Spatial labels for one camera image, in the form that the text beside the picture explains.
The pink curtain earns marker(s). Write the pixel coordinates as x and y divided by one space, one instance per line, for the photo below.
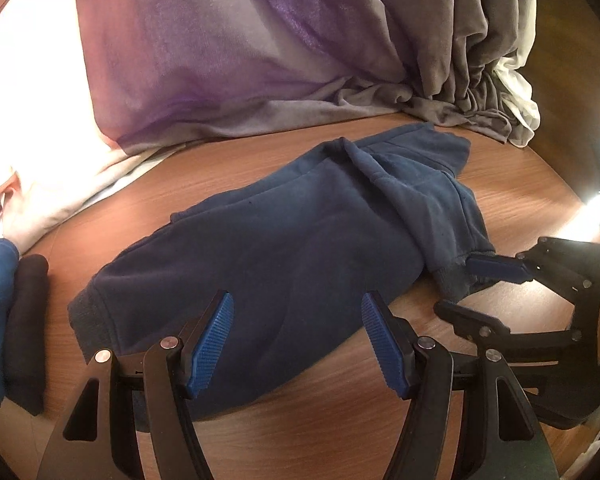
45 135

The folded black pants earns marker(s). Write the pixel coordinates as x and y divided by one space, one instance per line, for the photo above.
27 335

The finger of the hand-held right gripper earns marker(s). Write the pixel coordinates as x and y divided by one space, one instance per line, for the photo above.
475 322
497 267

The white sheer curtain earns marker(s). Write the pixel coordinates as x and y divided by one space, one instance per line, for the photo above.
522 95

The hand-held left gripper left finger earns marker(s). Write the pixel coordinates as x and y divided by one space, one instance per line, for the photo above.
210 345

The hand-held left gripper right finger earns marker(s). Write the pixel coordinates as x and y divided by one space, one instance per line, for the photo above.
382 345

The grey purple curtain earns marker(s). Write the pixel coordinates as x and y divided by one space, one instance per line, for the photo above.
230 35

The dark navy pants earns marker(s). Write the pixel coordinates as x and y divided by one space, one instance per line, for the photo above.
290 230

